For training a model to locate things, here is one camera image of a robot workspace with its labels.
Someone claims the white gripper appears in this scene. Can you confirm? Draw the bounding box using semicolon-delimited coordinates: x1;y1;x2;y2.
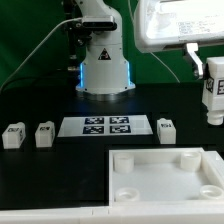
134;0;224;80

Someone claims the white square tabletop part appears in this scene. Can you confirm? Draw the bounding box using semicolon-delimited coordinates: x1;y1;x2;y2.
109;148;224;205

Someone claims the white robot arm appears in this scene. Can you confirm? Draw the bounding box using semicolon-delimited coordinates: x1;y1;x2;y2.
62;0;224;101

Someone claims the white sheet with markers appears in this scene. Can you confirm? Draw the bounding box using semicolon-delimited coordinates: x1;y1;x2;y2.
58;115;153;137

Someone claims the white cable right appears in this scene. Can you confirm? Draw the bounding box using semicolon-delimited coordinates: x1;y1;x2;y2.
127;0;181;84

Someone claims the white cable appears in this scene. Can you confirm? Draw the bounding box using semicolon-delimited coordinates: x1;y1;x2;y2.
0;17;83;93
127;0;181;84

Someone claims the white cable left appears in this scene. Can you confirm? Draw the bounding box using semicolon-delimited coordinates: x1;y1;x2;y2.
0;17;83;93

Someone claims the white obstacle front rail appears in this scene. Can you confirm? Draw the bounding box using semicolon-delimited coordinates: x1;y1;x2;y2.
0;200;224;224

